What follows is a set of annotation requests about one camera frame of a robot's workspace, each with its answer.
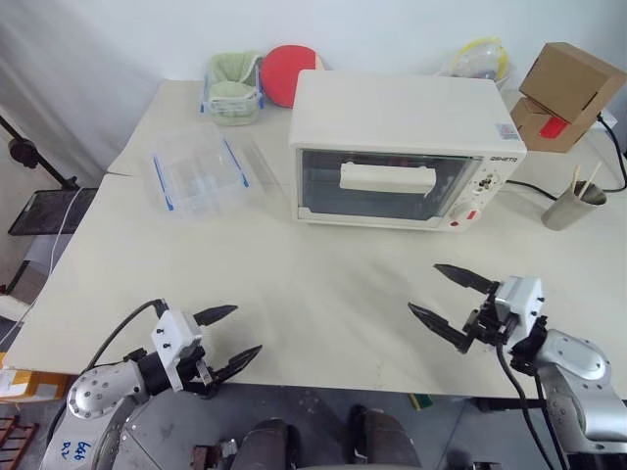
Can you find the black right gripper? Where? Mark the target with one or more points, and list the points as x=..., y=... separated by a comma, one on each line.
x=492, y=328

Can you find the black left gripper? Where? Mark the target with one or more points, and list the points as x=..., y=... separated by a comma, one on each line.
x=192, y=374

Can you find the white toaster oven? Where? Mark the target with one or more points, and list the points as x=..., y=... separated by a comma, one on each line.
x=392, y=108

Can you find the green yellow sponge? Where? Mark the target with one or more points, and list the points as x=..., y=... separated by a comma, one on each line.
x=421, y=401

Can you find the grey robot torso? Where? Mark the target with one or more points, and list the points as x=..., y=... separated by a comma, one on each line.
x=161, y=431

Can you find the dark rounded shape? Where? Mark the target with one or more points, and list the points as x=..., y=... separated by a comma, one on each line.
x=269, y=445
x=384, y=440

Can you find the grey metal cup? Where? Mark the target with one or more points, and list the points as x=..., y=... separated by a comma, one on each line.
x=568, y=210

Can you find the clear plastic container blue clips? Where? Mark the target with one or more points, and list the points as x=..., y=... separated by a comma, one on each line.
x=196, y=171

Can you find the wooden chopstick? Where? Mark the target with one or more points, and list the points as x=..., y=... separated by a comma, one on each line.
x=591, y=178
x=576, y=178

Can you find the clear plastic lid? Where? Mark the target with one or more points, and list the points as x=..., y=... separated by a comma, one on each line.
x=262, y=161

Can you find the small cardboard box red label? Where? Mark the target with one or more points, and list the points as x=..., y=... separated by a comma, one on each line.
x=531, y=129

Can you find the brown cardboard box with labels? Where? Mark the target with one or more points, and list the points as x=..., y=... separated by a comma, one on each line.
x=34, y=384

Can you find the black mesh tray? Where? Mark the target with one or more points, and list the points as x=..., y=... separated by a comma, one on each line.
x=49, y=213

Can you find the red crate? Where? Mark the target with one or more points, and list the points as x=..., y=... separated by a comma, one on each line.
x=14, y=438

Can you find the white power socket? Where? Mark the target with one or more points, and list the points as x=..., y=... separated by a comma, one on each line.
x=609, y=117

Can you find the clear plastic bag yellow trim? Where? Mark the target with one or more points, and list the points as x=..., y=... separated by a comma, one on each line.
x=477, y=61

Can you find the plastic container with green cloth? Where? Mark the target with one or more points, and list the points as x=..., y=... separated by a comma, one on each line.
x=230, y=93

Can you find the large brown cardboard box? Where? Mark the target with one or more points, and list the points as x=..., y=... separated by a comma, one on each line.
x=568, y=83

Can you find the red table tennis paddle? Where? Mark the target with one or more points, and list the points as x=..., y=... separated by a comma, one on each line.
x=281, y=73

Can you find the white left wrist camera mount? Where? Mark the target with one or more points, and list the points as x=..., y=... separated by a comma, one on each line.
x=174, y=338

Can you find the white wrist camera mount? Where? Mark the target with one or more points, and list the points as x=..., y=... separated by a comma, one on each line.
x=521, y=301
x=174, y=338

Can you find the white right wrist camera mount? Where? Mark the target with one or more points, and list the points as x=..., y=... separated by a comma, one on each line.
x=521, y=301

